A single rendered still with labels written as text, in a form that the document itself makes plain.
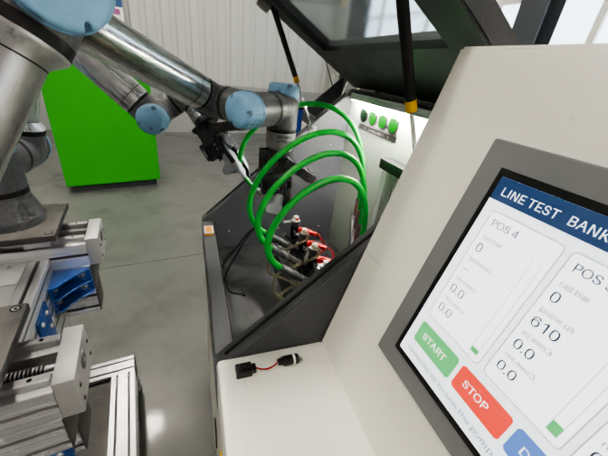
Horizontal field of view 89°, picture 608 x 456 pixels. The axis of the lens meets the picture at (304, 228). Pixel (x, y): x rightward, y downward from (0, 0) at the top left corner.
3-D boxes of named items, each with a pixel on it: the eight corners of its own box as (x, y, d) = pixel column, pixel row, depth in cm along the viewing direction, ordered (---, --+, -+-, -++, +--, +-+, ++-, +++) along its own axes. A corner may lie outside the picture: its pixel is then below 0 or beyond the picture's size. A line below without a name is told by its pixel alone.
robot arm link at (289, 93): (259, 80, 71) (281, 81, 77) (257, 128, 76) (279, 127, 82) (286, 84, 67) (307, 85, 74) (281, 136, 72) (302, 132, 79)
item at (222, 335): (204, 256, 122) (202, 221, 115) (214, 255, 124) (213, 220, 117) (216, 402, 71) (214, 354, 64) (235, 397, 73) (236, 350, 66)
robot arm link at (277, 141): (290, 128, 82) (300, 135, 75) (289, 146, 84) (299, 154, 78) (263, 127, 80) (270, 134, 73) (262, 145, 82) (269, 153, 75)
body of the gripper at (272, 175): (256, 186, 87) (258, 144, 81) (285, 186, 90) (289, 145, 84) (261, 197, 80) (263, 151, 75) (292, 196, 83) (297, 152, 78)
